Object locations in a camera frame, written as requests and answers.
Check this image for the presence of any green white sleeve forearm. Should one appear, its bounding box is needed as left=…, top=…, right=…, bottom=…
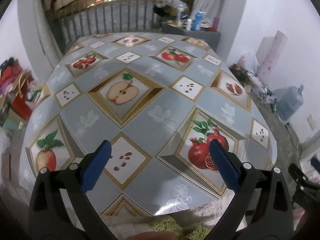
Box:
left=102, top=215, right=215, bottom=239

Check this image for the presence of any pink rolled mat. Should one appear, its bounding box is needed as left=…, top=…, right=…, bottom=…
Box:
left=256, top=30, right=287, bottom=83

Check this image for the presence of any fruit pattern tablecloth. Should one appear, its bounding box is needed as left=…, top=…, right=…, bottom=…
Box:
left=19, top=33, right=277, bottom=216

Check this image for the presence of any blue detergent bottle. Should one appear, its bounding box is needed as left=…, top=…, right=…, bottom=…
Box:
left=192, top=11, right=203, bottom=31

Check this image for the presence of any white tall bottle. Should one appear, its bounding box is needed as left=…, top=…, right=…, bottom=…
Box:
left=176, top=4, right=184, bottom=27

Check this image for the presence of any white water dispenser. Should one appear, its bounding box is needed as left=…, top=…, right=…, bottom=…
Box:
left=299, top=138, right=319, bottom=174

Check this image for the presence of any grey side cabinet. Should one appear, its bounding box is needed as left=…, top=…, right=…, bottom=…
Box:
left=161, top=22, right=221, bottom=51

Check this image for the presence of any small white bottle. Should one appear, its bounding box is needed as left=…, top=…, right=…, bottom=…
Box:
left=185, top=18, right=193, bottom=31

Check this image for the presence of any white plastic bag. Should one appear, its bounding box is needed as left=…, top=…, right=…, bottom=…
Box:
left=237, top=53, right=259, bottom=73

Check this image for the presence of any metal balcony railing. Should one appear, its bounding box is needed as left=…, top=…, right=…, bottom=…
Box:
left=45, top=0, right=161, bottom=47

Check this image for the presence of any purple cup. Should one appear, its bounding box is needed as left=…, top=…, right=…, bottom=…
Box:
left=212, top=17, right=220, bottom=31

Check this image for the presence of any colourful clutter pile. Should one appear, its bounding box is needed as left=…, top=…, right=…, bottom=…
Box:
left=1, top=57, right=50, bottom=131

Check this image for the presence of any dark bag on floor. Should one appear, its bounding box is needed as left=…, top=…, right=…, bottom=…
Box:
left=229, top=64, right=251, bottom=87

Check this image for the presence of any blue water jug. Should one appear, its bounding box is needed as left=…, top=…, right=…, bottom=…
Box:
left=274, top=85, right=304, bottom=122

